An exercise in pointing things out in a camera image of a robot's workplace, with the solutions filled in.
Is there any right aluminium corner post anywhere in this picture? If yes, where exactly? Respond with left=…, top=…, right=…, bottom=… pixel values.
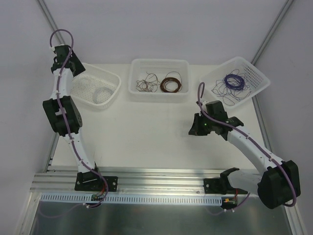
left=251, top=0, right=295, bottom=66

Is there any white coiled wire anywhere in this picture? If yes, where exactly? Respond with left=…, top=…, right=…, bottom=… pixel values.
left=93, top=87, right=115, bottom=105

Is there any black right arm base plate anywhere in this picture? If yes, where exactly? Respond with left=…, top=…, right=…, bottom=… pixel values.
left=203, top=178, right=248, bottom=195

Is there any left aluminium corner post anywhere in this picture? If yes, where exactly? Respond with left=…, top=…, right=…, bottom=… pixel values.
left=38, top=0, right=75, bottom=65

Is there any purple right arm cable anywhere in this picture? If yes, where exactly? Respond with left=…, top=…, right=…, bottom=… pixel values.
left=197, top=82, right=301, bottom=208

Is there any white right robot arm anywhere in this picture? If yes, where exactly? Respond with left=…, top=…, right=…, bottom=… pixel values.
left=188, top=101, right=301, bottom=209

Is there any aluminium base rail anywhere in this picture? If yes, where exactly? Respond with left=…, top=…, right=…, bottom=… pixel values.
left=30, top=168, right=294, bottom=196

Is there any brown coiled wire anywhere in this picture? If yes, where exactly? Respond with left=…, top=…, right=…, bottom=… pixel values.
left=159, top=71, right=183, bottom=94

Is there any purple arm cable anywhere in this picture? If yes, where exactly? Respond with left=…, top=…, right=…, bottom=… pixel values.
left=49, top=29, right=108, bottom=209
left=197, top=82, right=301, bottom=208

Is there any white perforated left basket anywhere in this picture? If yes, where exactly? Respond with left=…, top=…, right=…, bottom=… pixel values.
left=71, top=63, right=121, bottom=111

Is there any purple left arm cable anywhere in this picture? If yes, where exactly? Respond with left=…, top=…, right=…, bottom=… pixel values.
left=49, top=29, right=108, bottom=209

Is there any white perforated right basket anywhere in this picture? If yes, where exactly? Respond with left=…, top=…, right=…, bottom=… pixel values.
left=200, top=56, right=270, bottom=109

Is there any brown wire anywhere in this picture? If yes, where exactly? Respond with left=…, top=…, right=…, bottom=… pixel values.
left=145, top=70, right=159, bottom=85
left=135, top=79, right=159, bottom=94
left=159, top=71, right=183, bottom=94

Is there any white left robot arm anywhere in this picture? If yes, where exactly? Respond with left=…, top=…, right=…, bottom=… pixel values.
left=43, top=45, right=103, bottom=190

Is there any aluminium corner post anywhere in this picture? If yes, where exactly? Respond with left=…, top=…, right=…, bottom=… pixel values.
left=251, top=0, right=295, bottom=66
left=38, top=0, right=75, bottom=65

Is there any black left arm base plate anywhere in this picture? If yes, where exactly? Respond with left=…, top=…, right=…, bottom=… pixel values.
left=74, top=171, right=118, bottom=192

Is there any white slotted middle basket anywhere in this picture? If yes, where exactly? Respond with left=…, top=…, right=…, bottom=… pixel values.
left=128, top=59, right=191, bottom=103

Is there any white slotted cable duct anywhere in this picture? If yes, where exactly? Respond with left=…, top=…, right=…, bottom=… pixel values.
left=40, top=192, right=222, bottom=206

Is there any white perforated basket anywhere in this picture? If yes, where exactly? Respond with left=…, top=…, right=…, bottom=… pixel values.
left=71, top=63, right=121, bottom=111
left=200, top=56, right=270, bottom=109

